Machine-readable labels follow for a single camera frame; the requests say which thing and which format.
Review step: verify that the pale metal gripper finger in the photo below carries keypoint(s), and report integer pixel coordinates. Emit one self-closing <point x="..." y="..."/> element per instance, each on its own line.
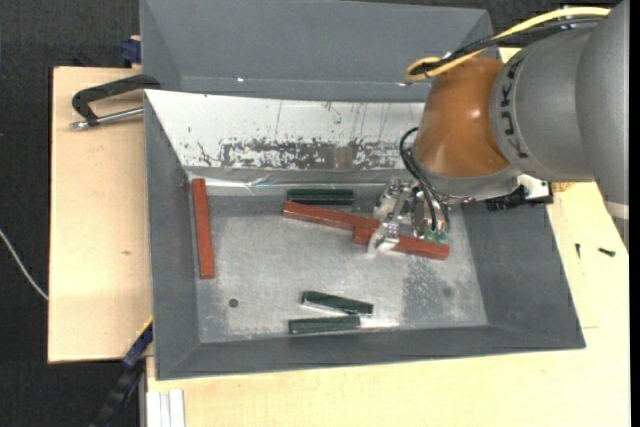
<point x="386" y="241"/>

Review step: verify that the red-brown flat block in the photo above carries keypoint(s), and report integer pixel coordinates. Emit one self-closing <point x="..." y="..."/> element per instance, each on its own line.
<point x="425" y="247"/>
<point x="202" y="230"/>
<point x="325" y="215"/>

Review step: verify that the dark green flat block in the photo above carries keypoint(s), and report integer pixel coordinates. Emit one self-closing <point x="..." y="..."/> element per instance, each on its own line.
<point x="337" y="303"/>
<point x="320" y="196"/>
<point x="324" y="325"/>

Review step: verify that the grey metal bin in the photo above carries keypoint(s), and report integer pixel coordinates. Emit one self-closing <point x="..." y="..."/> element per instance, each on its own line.
<point x="310" y="45"/>

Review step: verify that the small black screw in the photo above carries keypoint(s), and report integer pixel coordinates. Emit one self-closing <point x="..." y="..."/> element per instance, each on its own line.
<point x="606" y="251"/>
<point x="578" y="251"/>

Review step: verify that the pale wood flat board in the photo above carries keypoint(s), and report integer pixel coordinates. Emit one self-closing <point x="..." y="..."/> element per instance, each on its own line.
<point x="97" y="215"/>

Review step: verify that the black cylinder on white bracket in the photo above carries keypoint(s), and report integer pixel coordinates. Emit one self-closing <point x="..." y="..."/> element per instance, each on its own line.
<point x="520" y="197"/>

